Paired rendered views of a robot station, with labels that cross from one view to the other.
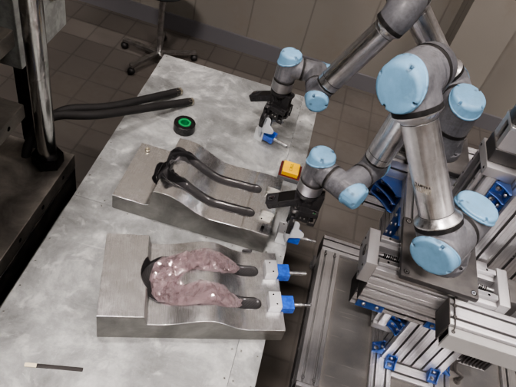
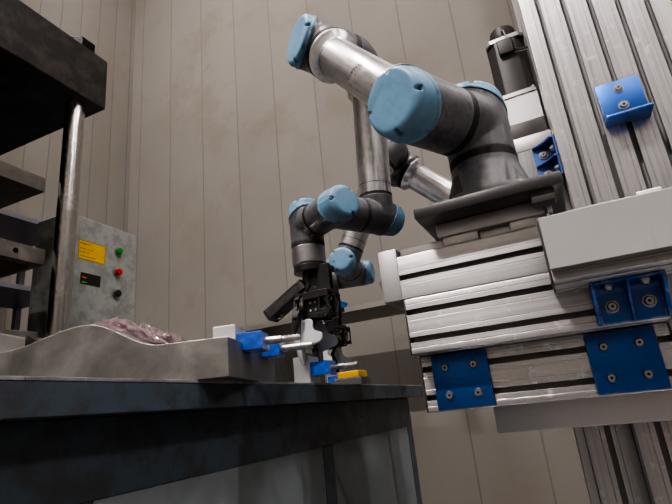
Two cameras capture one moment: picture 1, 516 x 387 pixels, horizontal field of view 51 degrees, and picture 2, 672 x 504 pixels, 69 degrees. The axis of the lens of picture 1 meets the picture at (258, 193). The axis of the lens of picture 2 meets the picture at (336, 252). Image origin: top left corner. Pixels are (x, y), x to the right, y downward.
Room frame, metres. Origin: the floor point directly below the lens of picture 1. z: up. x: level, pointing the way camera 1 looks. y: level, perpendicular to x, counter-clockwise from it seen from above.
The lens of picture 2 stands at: (0.21, -0.60, 0.74)
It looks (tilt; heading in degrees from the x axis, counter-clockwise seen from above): 18 degrees up; 23
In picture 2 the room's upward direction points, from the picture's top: 6 degrees counter-clockwise
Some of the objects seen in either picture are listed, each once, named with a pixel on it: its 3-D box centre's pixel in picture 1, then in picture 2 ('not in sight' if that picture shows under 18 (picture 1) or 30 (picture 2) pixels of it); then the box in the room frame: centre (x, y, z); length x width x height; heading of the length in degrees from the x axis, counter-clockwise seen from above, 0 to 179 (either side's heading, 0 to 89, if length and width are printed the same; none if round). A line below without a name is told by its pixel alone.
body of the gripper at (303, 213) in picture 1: (305, 203); (315, 293); (1.14, -0.15, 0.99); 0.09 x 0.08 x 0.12; 92
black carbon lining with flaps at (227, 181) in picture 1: (207, 181); not in sight; (1.18, 0.17, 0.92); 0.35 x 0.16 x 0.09; 90
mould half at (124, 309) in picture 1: (194, 286); (111, 363); (0.83, 0.09, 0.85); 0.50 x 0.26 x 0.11; 107
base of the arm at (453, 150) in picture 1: (444, 137); not in sight; (1.54, -0.56, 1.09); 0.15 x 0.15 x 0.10
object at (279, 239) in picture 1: (296, 236); (327, 367); (1.14, -0.16, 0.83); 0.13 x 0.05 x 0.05; 92
